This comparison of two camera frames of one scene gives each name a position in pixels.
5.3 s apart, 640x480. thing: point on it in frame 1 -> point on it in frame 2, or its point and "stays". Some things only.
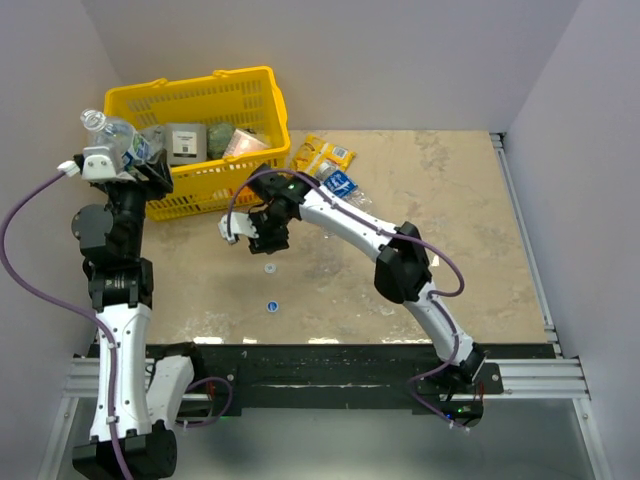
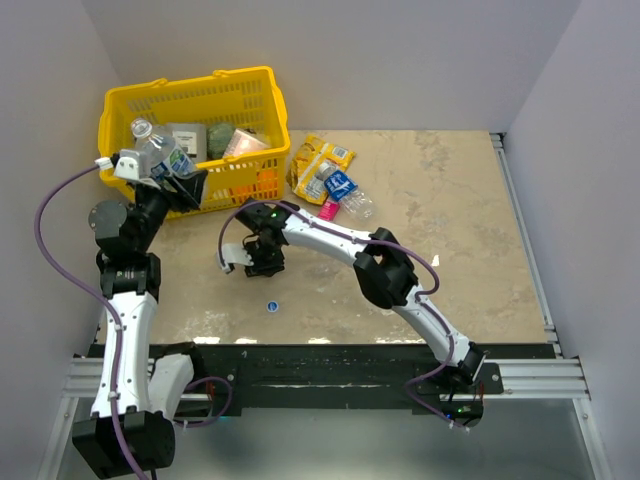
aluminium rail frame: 560,376 stays
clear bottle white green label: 127,145 -> 160,157
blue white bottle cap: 272,306 stays
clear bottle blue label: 343,185 stays
